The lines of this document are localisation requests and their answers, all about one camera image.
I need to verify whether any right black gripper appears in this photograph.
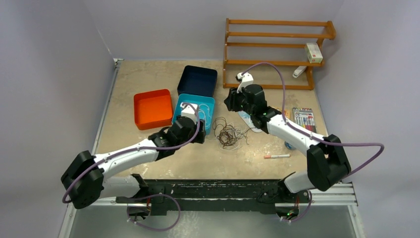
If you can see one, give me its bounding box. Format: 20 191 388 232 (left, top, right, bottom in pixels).
224 87 255 116

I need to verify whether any white cable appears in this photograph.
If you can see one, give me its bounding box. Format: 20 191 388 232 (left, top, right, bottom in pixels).
197 104 213 123
219 122 254 151

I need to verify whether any brown cable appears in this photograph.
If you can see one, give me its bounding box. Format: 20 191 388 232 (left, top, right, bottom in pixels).
211 117 245 148

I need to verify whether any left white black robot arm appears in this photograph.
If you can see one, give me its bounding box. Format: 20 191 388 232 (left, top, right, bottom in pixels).
60 116 206 209

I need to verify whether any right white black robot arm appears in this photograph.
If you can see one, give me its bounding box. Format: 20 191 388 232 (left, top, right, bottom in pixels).
224 84 351 202

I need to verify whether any blue blister pack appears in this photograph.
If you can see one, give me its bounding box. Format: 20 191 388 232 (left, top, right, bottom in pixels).
238 111 262 133

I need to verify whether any light blue plastic tray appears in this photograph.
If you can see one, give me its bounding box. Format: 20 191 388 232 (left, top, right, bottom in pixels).
172 94 215 135

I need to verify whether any dark blue plastic tray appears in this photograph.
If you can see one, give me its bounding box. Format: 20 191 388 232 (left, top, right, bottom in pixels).
177 65 218 97

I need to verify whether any orange card pack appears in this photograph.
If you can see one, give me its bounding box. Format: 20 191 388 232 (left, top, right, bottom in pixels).
280 109 291 119

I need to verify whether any orange plastic tray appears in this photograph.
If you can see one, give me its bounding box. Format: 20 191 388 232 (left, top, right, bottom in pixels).
133 89 173 130

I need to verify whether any coloured marker set pack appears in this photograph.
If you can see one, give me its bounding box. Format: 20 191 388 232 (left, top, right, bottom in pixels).
292 108 317 133

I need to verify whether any white orange marker pen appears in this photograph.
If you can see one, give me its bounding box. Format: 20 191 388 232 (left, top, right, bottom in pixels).
263 154 290 159

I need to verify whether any white stapler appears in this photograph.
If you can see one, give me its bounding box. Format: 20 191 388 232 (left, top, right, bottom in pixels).
292 66 307 78

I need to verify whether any white cardboard box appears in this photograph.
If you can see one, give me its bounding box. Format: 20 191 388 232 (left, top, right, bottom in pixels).
305 43 323 63

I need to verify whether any wooden shelf rack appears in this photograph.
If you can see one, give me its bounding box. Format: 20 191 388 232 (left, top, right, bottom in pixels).
222 18 337 91

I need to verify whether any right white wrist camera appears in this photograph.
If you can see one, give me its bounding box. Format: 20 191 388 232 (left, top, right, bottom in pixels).
236 72 254 93

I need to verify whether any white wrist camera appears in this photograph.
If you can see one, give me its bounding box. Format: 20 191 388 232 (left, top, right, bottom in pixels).
236 72 254 93
180 102 199 123

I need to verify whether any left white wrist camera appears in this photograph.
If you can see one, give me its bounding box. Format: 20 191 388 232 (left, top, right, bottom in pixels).
180 102 199 123

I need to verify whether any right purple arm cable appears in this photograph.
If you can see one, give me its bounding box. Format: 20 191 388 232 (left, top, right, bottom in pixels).
239 62 385 224

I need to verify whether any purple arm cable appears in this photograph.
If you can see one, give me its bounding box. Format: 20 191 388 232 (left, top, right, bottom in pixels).
61 102 202 232
239 62 385 224

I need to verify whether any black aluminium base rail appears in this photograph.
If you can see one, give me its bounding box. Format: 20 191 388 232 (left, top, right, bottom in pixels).
67 177 358 218

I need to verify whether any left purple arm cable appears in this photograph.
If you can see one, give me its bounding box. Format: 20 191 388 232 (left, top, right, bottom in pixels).
61 102 202 232

